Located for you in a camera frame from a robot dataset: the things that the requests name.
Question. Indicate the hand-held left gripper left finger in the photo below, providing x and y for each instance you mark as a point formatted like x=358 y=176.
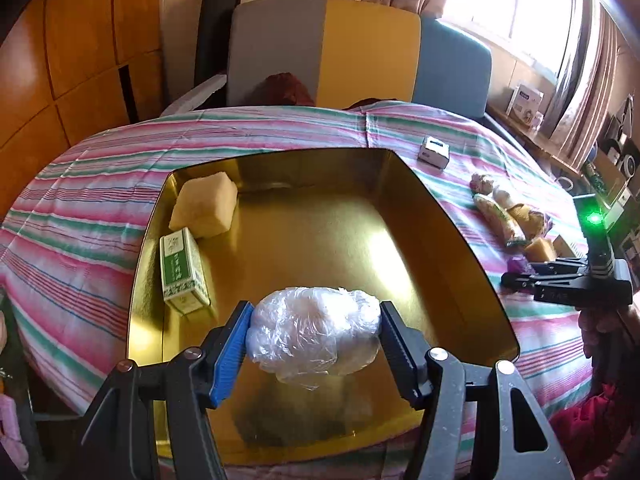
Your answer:
x=232 y=355

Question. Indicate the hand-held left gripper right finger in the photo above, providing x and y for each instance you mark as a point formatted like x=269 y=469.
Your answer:
x=400 y=355

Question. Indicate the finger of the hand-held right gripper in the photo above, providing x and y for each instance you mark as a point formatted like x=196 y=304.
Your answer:
x=520 y=281
x=560 y=264

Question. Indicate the clear plastic bag white contents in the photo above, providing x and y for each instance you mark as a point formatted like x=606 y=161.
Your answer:
x=310 y=330

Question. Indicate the gold metal tray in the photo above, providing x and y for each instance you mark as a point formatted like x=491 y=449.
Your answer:
x=310 y=240

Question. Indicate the person's right hand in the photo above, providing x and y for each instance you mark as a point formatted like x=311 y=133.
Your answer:
x=602 y=327

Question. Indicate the small purple packet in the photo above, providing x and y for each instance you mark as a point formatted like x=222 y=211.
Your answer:
x=517 y=264

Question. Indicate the green yellow snack packet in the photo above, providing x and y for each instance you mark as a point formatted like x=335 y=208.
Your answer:
x=500 y=217

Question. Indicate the green and white box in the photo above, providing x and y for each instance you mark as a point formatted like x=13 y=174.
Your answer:
x=182 y=275

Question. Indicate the wooden shelf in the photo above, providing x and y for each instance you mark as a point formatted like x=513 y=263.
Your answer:
x=530 y=132

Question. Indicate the small white blue box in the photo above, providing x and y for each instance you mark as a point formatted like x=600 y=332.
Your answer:
x=434 y=151

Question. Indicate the white carton on shelf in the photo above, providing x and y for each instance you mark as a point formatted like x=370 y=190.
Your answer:
x=525 y=102

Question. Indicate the striped curtain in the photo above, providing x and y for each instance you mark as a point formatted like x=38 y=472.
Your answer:
x=590 y=75

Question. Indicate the pink cloth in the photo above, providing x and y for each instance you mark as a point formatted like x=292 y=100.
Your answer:
x=12 y=430

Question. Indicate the window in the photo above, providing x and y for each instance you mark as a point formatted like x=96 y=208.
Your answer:
x=515 y=5

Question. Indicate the dark red cloth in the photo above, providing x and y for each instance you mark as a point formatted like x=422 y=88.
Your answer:
x=282 y=91

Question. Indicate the grey yellow blue chair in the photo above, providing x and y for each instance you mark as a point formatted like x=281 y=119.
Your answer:
x=280 y=45

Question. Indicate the wooden wardrobe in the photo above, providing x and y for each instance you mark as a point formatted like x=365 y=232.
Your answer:
x=75 y=50

